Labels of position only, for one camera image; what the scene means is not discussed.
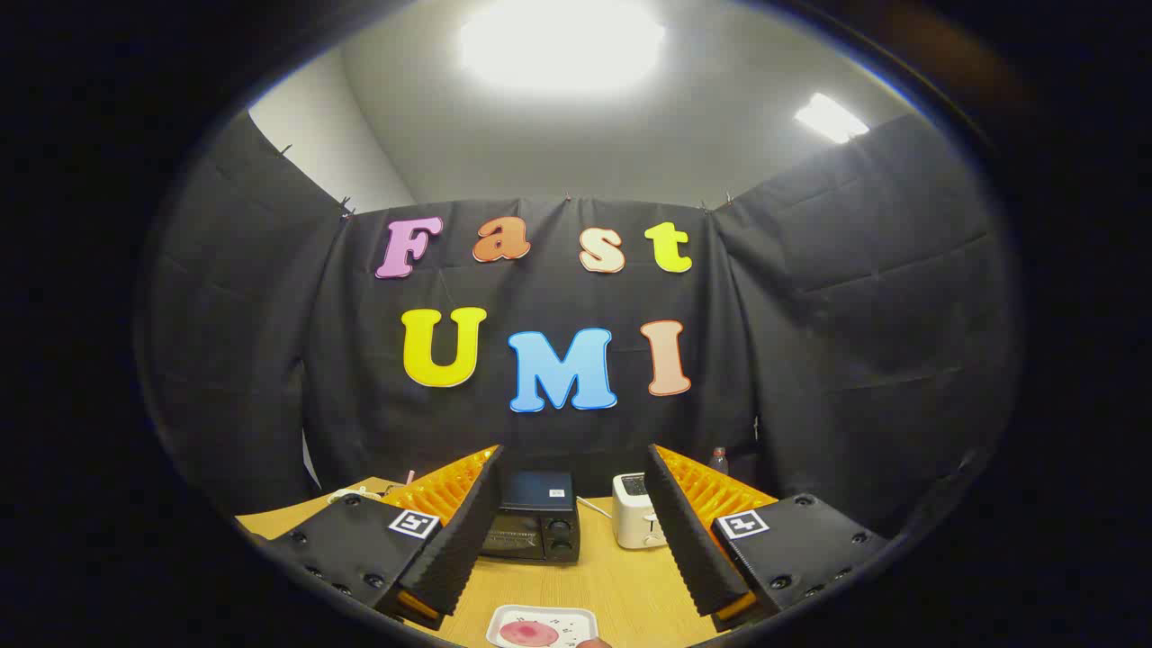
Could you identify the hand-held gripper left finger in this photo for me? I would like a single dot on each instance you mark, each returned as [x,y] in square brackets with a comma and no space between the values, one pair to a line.
[463,531]

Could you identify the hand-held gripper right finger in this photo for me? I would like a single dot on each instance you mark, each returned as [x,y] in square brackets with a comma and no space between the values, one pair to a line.
[686,531]

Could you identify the black toaster oven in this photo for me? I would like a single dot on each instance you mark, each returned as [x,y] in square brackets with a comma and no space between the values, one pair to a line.
[540,490]

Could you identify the pink ham slice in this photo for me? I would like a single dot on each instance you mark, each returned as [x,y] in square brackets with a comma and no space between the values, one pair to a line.
[529,634]

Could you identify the white square plate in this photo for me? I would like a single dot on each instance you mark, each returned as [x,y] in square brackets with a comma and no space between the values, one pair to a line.
[576,621]

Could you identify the white bread toaster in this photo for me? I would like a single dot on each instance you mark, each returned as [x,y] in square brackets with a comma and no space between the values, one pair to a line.
[630,522]

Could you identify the clear plastic water bottle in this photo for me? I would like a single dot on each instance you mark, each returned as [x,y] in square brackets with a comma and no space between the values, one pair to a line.
[718,463]

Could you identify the white divided snack tray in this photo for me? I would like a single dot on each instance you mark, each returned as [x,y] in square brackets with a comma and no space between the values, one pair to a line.
[351,494]

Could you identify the small ceiling light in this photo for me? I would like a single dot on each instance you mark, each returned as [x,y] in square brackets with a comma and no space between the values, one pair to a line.
[830,117]

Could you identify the large ceiling light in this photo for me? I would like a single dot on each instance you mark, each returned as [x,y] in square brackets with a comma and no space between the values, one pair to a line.
[562,40]

